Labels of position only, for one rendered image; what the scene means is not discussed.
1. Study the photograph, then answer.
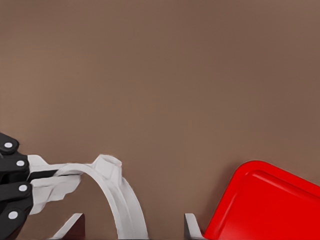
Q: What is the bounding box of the pale finger of the left gripper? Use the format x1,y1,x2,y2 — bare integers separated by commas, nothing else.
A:
26,154,69,174
28,174,82,216

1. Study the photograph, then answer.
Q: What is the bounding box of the right gripper pale right finger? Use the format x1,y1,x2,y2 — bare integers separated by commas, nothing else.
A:
184,212,206,239

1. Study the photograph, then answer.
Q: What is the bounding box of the white drainage pipe clamp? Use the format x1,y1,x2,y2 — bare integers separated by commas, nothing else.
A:
55,153,150,240

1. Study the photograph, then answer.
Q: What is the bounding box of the red plastic plate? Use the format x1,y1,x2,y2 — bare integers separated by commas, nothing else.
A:
201,159,320,240

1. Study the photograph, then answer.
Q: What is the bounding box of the right gripper pale left finger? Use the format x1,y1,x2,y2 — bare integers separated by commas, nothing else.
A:
51,212,86,240

